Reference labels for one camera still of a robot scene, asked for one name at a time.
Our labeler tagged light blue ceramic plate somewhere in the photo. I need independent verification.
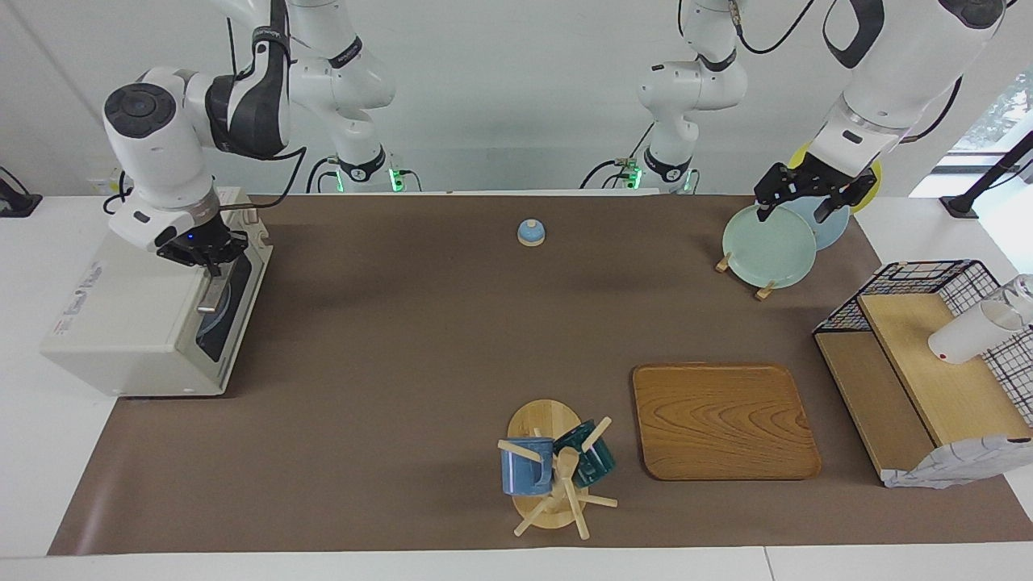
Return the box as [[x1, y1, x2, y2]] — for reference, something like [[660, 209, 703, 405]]
[[202, 278, 235, 340], [779, 194, 851, 251]]

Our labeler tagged glass oven door with handle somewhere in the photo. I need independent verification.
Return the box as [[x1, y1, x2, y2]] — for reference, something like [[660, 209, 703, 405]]
[[194, 240, 274, 388]]

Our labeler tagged cream toaster oven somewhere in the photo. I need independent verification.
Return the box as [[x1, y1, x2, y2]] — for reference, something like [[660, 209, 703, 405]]
[[40, 187, 274, 398]]

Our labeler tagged pale green ceramic plate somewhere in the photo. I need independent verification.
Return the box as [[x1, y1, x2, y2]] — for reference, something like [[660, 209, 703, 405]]
[[721, 204, 818, 289]]

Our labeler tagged yellow ceramic plate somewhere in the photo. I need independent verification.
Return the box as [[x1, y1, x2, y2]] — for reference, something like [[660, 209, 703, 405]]
[[787, 141, 882, 215]]

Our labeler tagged wooden plate rack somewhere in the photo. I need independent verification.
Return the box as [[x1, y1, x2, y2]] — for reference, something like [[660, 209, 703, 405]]
[[715, 252, 777, 301]]

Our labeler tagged white plastic cup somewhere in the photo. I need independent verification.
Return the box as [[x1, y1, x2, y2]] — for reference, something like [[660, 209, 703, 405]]
[[927, 300, 1026, 366]]

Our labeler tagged window with green view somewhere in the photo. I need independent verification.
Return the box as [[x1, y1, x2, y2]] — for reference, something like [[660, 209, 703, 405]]
[[948, 69, 1033, 158]]

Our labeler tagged two-tier wooden shelf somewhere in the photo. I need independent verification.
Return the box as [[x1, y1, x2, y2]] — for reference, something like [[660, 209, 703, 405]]
[[813, 292, 1033, 483]]

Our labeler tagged brown paper table mat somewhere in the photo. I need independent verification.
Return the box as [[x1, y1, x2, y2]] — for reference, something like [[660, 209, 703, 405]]
[[47, 194, 1033, 556]]

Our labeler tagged clear glass cup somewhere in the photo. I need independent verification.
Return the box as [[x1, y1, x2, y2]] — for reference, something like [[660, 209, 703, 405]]
[[1001, 273, 1033, 324]]

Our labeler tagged rectangular wooden serving tray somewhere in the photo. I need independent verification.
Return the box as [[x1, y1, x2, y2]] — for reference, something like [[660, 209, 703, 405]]
[[632, 363, 822, 482]]

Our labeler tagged white marbled cloth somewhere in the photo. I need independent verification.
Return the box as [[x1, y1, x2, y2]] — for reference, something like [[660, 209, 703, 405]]
[[882, 434, 1033, 490]]

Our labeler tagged dark green ceramic mug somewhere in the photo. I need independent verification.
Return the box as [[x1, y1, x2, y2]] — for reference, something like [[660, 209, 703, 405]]
[[554, 420, 617, 488]]

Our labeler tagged wooden mug tree stand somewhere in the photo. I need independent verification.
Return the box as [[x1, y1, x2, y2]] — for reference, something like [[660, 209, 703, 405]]
[[496, 399, 619, 540]]

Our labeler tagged blue ceramic mug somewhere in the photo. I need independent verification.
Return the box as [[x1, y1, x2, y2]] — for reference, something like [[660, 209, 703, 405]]
[[500, 437, 555, 496]]

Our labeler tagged black wire basket frame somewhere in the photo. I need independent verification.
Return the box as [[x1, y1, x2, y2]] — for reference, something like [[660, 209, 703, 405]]
[[813, 260, 1033, 427]]

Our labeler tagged black right arm base cable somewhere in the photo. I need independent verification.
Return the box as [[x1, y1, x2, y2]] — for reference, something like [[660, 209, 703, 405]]
[[305, 153, 340, 194]]

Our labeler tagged black arm base cable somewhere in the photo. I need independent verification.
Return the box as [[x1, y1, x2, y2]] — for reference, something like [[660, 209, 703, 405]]
[[581, 121, 650, 191], [305, 153, 340, 194]]

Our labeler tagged black camera stand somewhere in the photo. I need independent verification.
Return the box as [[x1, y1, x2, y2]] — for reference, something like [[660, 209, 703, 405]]
[[940, 129, 1033, 219], [0, 165, 43, 219]]

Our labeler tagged black left arm base cable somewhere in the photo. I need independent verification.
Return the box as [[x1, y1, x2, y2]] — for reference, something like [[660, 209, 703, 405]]
[[581, 121, 650, 191]]

